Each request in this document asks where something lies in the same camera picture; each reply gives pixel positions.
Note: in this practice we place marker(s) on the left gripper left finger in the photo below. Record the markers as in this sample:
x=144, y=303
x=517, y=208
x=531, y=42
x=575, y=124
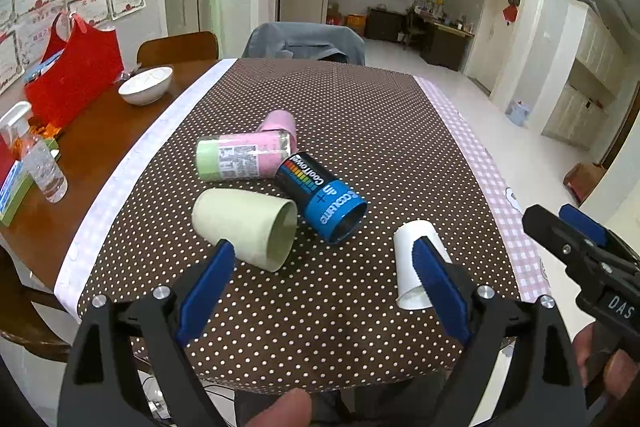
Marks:
x=101, y=384

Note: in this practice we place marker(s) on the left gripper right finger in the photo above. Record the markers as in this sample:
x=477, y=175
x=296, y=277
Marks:
x=542, y=386

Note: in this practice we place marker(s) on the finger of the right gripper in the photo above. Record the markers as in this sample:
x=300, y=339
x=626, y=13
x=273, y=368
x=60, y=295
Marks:
x=552, y=233
x=584, y=224

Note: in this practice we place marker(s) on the white paper cup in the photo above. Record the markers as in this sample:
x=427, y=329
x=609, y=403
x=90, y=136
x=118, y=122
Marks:
x=411, y=294

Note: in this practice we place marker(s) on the pale green cup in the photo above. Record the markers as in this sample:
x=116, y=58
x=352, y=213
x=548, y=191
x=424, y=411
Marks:
x=260, y=227

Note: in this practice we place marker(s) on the pink cup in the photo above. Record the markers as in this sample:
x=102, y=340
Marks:
x=281, y=120

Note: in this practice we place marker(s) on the right hand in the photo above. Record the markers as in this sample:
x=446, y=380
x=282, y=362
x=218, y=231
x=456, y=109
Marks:
x=619, y=370

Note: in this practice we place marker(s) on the left hand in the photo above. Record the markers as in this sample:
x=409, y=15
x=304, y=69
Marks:
x=293, y=409

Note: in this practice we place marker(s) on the small wooden stool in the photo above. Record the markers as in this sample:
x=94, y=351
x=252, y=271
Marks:
x=582, y=179

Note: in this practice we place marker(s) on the wooden chair at left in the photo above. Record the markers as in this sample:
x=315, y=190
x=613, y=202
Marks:
x=20, y=321

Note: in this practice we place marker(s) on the brown polka dot tablecloth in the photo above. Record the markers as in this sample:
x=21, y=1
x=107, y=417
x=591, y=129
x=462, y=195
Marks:
x=329, y=318

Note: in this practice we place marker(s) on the white door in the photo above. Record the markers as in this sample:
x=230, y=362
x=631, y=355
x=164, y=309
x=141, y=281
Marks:
x=491, y=44

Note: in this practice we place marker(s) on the green tissue box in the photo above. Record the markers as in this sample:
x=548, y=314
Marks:
x=13, y=190

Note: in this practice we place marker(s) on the dark wooden desk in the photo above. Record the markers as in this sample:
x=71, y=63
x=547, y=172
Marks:
x=438, y=44

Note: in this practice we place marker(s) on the blue black cylinder can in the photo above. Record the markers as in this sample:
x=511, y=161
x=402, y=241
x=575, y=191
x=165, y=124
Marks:
x=326, y=203

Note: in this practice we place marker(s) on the pink green cylinder can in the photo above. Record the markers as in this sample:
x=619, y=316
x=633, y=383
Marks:
x=241, y=156

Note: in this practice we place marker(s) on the clear spray bottle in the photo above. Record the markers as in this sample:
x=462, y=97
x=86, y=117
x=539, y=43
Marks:
x=32, y=151

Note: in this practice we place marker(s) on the white ceramic bowl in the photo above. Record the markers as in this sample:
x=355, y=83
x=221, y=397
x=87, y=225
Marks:
x=146, y=87

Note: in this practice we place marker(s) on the red gift bag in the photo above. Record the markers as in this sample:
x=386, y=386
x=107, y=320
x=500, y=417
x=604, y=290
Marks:
x=83, y=66

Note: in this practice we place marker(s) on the wooden chair behind table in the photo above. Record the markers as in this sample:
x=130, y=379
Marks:
x=191, y=47

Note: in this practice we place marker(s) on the grey covered chair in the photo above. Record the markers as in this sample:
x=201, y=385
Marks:
x=306, y=41

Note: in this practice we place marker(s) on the cream wall cabinet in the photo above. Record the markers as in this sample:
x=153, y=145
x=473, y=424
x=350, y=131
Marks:
x=586, y=75

